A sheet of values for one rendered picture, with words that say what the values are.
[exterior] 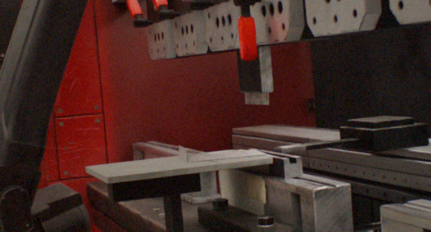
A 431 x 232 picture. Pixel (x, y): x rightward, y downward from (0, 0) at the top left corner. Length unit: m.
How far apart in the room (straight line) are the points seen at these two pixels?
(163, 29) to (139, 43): 0.49
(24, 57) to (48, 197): 0.17
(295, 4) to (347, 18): 0.16
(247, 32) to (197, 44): 0.32
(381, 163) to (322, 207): 0.34
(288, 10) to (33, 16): 0.40
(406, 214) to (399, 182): 0.50
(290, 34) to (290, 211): 0.27
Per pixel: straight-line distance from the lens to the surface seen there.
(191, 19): 1.50
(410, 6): 0.84
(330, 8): 0.99
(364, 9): 0.92
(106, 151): 2.15
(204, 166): 1.22
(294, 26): 1.10
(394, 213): 0.94
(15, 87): 0.83
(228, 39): 1.32
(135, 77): 2.16
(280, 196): 1.22
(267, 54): 1.30
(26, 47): 0.83
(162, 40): 1.69
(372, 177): 1.49
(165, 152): 1.81
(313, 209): 1.12
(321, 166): 1.66
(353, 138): 1.42
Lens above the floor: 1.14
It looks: 3 degrees down
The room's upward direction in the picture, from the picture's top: 5 degrees counter-clockwise
